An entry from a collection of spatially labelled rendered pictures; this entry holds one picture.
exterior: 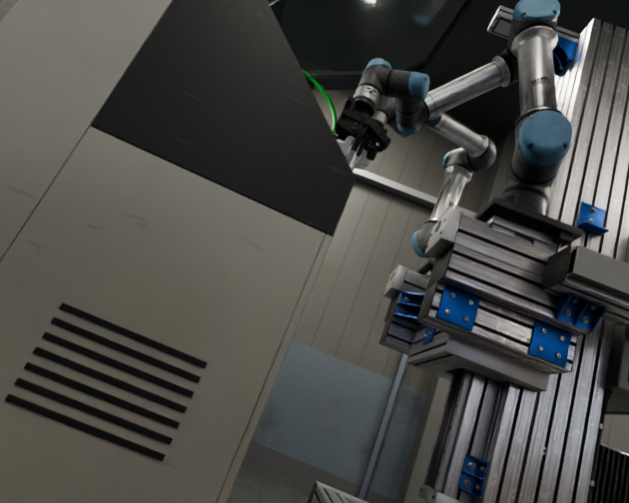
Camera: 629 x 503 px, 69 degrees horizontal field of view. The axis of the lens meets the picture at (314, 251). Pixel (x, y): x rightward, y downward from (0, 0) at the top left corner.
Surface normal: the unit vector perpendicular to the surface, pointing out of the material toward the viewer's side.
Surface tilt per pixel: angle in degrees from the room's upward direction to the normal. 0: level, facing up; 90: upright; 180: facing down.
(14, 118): 90
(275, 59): 90
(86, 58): 90
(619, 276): 90
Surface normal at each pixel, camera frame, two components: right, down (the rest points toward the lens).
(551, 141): -0.22, -0.29
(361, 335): 0.08, -0.32
